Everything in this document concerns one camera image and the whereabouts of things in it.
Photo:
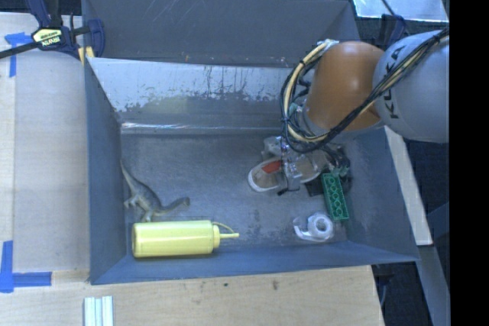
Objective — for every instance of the yellow squeeze bottle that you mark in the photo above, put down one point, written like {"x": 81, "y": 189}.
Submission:
{"x": 172, "y": 239}

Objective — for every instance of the clear tape dispenser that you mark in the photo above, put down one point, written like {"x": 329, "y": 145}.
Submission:
{"x": 317, "y": 227}

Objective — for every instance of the dark green flat block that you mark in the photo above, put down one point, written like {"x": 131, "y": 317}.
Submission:
{"x": 335, "y": 198}

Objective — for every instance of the grey metal bin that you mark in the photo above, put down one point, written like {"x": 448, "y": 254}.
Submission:
{"x": 214, "y": 179}

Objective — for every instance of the grey-green toy dinosaur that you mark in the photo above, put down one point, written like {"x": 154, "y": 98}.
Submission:
{"x": 143, "y": 196}

